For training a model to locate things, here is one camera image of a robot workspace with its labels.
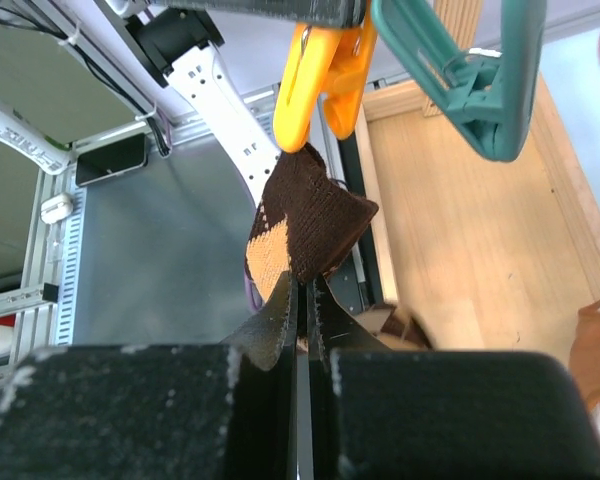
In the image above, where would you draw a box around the white power strip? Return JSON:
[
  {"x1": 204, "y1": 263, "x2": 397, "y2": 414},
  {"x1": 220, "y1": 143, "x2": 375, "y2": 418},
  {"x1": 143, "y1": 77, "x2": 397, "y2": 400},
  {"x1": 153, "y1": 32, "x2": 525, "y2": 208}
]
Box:
[{"x1": 0, "y1": 100, "x2": 74, "y2": 175}]

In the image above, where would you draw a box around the yellow plastic clothespin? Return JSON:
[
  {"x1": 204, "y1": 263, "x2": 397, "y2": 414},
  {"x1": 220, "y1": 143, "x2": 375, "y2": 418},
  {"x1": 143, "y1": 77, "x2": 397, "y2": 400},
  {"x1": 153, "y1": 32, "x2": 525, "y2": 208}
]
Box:
[{"x1": 273, "y1": 11, "x2": 377, "y2": 153}]

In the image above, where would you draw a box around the wooden rack with tray base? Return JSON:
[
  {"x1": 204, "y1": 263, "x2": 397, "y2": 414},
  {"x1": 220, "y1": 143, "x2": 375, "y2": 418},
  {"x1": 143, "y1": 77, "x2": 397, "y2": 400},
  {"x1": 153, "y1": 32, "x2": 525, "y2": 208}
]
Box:
[{"x1": 352, "y1": 0, "x2": 600, "y2": 351}]

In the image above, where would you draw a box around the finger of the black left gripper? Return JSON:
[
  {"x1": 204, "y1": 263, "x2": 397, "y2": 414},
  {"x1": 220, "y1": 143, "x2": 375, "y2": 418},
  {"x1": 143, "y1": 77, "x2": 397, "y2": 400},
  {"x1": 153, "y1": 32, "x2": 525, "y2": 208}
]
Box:
[{"x1": 154, "y1": 0, "x2": 367, "y2": 28}]

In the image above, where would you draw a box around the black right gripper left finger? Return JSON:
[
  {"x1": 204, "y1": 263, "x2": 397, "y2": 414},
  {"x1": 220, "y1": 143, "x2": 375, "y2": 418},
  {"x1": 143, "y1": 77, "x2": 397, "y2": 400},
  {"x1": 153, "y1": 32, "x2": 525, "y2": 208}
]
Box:
[{"x1": 0, "y1": 274, "x2": 300, "y2": 479}]

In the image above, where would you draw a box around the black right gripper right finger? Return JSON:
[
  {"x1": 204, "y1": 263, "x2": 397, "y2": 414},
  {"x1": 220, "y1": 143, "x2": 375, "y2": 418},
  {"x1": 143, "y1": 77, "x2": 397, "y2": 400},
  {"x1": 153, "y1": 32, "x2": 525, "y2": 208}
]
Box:
[{"x1": 306, "y1": 279, "x2": 600, "y2": 479}]

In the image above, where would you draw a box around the teal plastic clothespin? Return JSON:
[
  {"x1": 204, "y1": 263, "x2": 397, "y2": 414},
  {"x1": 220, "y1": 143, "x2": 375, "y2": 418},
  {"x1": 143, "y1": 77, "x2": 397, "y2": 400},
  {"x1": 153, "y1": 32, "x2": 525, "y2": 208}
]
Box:
[{"x1": 370, "y1": 1, "x2": 547, "y2": 162}]

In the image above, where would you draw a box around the black smartphone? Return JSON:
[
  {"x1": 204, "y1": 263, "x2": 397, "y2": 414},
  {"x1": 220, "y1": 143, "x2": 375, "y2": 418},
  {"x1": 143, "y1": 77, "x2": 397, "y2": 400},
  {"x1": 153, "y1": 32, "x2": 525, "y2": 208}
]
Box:
[{"x1": 75, "y1": 134, "x2": 149, "y2": 187}]

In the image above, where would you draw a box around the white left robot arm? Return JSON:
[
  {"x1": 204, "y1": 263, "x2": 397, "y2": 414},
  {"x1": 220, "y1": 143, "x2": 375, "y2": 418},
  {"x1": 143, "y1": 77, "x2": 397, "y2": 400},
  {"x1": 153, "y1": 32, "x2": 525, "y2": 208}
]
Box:
[{"x1": 0, "y1": 46, "x2": 378, "y2": 479}]

